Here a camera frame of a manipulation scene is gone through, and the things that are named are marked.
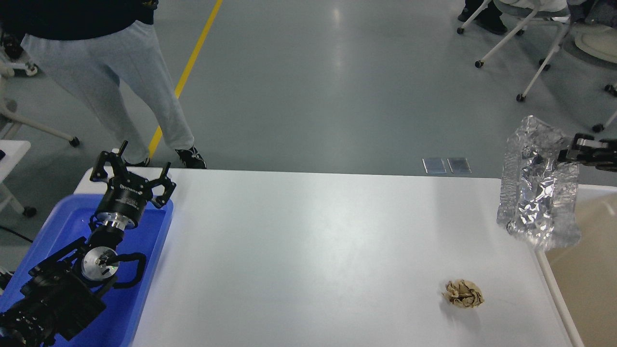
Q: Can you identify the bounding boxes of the left metal floor plate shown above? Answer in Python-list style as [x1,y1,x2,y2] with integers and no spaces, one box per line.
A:
[422,158,447,175]

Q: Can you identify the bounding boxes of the metal floor plate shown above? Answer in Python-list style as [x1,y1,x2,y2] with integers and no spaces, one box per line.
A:
[422,158,447,175]
[447,158,472,175]

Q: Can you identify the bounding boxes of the white rolling chair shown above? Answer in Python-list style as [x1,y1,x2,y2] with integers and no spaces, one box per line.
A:
[456,0,571,102]

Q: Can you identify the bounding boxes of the seated person's black shoes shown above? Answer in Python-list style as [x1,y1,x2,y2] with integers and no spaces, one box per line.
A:
[457,0,508,35]

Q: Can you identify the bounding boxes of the aluminium foil bag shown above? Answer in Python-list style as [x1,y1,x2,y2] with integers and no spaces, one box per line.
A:
[496,116,582,251]

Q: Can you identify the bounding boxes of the right metal floor plate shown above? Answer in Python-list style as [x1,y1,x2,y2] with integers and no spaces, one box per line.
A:
[447,158,472,175]

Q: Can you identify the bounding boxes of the person in grey trousers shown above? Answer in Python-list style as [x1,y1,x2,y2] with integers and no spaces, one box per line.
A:
[1,0,206,169]

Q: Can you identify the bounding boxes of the white chair at right edge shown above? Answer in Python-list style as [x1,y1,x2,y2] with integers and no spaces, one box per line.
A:
[573,0,617,133]

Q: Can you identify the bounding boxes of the blue plastic tray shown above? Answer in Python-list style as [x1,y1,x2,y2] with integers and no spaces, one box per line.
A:
[0,193,174,347]

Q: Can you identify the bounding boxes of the crumpled brown paper ball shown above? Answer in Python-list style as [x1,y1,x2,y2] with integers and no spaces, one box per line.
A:
[442,279,485,309]

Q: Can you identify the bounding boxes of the white chair base left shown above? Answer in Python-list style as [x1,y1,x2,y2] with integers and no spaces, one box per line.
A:
[0,29,81,147]

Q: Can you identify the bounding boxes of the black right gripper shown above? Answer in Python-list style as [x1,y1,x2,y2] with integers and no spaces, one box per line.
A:
[558,133,617,172]

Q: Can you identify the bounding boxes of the beige plastic bin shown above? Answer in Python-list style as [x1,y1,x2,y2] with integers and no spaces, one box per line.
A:
[535,185,617,347]

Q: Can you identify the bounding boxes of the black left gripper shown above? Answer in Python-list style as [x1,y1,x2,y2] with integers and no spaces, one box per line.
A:
[90,140,176,230]

